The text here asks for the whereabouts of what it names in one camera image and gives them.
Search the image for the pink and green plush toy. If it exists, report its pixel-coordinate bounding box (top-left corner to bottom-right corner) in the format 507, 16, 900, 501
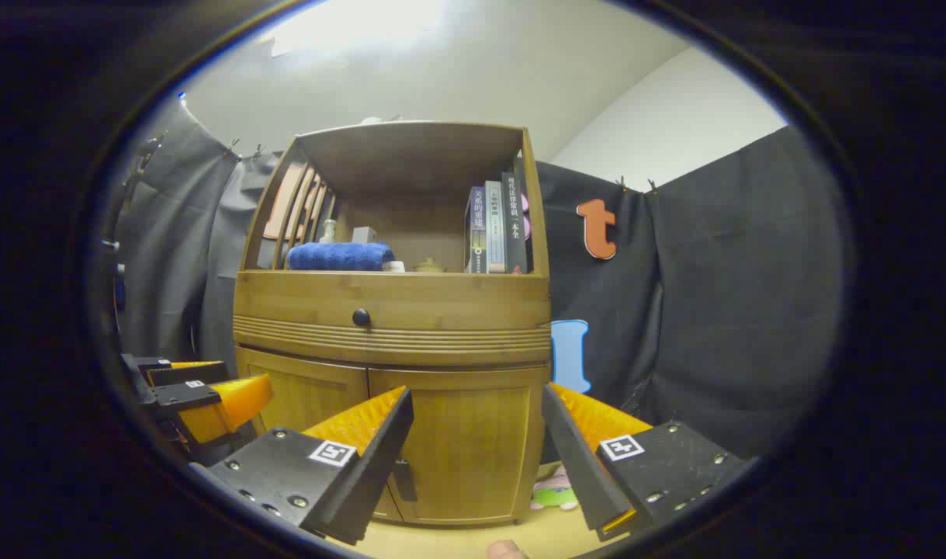
530, 464, 580, 511

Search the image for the folded blue towel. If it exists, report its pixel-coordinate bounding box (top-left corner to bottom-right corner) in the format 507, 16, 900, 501
286, 241, 397, 272

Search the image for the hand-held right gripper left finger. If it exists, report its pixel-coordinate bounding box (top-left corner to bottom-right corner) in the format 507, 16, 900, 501
189, 386, 415, 547

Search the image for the wooden shoe cabinet door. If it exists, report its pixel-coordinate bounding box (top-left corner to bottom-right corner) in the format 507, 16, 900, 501
368, 366, 549, 527
236, 347, 405, 523

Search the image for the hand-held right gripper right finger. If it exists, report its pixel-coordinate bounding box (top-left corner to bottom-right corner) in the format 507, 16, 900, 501
541, 382, 761, 543

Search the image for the wooden double-door shoe cabinet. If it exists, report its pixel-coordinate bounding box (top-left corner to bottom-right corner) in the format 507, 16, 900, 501
232, 120, 553, 527

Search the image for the black book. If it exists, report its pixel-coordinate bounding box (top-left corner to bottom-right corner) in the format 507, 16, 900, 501
501, 172, 530, 275

